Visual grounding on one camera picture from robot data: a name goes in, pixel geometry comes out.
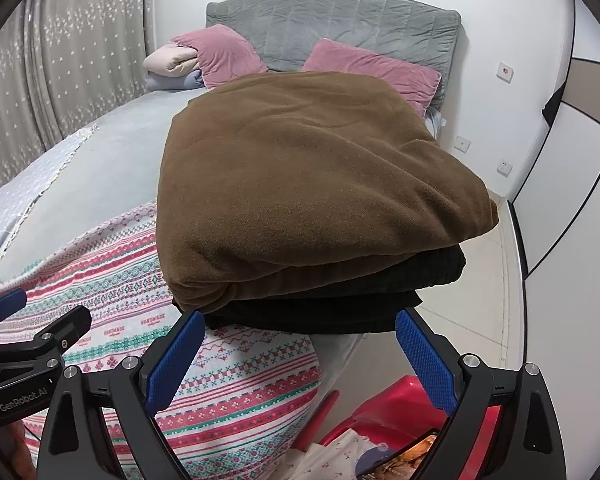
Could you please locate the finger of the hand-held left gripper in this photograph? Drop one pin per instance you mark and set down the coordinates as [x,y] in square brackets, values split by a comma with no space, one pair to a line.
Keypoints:
[5,305]
[65,325]

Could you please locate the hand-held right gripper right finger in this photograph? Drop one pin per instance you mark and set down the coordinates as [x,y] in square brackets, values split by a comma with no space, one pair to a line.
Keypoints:
[425,360]

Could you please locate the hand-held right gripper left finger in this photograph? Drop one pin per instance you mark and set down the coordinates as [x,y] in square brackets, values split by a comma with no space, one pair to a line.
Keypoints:
[175,360]

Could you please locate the black padded jacket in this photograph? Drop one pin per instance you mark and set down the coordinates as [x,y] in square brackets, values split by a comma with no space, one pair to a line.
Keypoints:
[355,305]

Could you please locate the brown coat with fur collar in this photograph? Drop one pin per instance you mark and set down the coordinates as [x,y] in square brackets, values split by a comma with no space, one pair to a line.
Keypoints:
[305,175]

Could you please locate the person's left forearm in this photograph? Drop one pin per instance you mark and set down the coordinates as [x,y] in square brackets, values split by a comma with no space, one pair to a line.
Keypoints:
[22,455]

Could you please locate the red plastic basket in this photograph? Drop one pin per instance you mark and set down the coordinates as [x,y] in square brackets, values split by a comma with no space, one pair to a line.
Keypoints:
[390,405]

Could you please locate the pink and teal striped blanket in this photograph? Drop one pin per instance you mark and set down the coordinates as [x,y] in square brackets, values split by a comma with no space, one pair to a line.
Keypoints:
[240,400]

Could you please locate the light blue patterned blanket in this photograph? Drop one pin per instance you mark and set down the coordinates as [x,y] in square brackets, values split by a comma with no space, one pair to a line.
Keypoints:
[20,195]

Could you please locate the white floral cloth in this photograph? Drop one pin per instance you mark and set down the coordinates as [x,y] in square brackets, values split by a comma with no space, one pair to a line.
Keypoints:
[330,460]

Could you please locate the bed with grey sheet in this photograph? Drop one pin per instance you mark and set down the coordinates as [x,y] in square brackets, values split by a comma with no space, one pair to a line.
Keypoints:
[130,130]

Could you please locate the white wardrobe with black lines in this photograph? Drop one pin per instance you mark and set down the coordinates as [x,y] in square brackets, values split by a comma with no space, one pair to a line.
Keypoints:
[580,210]

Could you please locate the grey patterned curtain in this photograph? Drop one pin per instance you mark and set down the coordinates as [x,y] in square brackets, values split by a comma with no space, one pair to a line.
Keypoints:
[55,70]

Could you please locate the folded blue-grey blanket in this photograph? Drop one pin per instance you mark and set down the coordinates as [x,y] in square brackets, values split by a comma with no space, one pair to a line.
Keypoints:
[170,83]

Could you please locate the folded beige quilt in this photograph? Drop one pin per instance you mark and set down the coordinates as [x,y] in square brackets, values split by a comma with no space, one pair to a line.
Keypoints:
[167,60]

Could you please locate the pink pillow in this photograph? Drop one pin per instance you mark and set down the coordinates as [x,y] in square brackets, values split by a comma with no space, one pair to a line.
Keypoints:
[220,52]
[375,67]

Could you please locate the grey padded headboard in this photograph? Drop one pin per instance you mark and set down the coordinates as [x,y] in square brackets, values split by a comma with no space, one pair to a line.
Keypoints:
[330,20]

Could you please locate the white wall socket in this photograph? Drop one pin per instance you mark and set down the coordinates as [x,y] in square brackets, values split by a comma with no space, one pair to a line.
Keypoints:
[463,144]
[505,71]
[503,166]

